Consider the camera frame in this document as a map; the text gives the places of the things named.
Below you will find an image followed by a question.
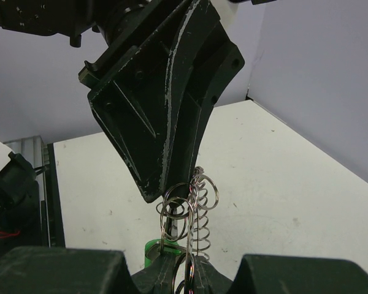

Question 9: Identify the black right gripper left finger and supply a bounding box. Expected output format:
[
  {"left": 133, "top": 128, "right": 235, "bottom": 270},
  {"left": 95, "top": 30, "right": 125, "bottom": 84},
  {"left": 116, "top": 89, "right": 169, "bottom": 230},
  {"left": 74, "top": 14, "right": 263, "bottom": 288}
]
[{"left": 0, "top": 246, "right": 135, "bottom": 293}]

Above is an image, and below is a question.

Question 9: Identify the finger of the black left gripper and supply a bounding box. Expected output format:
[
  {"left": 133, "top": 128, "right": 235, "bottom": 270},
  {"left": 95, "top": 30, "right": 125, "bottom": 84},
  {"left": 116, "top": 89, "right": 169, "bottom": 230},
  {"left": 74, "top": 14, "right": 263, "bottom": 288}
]
[{"left": 164, "top": 23, "right": 245, "bottom": 191}]

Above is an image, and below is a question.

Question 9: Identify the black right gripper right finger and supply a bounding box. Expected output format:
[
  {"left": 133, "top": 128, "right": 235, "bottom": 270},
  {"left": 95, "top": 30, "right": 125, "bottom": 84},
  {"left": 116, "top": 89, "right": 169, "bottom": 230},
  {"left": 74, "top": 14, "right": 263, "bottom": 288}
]
[{"left": 232, "top": 254, "right": 368, "bottom": 293}]

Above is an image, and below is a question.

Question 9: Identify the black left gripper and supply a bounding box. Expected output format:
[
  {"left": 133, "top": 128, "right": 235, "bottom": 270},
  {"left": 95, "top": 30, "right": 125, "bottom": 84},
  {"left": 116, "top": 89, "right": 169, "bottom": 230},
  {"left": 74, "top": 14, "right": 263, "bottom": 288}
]
[{"left": 79, "top": 1, "right": 220, "bottom": 203}]

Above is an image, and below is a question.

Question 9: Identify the black key tag with key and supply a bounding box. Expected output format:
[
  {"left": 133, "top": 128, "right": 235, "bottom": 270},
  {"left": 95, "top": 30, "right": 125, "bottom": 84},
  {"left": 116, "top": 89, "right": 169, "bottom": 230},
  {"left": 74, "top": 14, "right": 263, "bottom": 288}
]
[{"left": 166, "top": 217, "right": 185, "bottom": 242}]

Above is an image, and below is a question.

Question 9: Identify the green key tag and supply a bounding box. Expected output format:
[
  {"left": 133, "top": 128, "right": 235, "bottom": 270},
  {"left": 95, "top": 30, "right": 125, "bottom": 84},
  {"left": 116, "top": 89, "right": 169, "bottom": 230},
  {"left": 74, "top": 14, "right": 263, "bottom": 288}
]
[{"left": 144, "top": 239, "right": 182, "bottom": 268}]

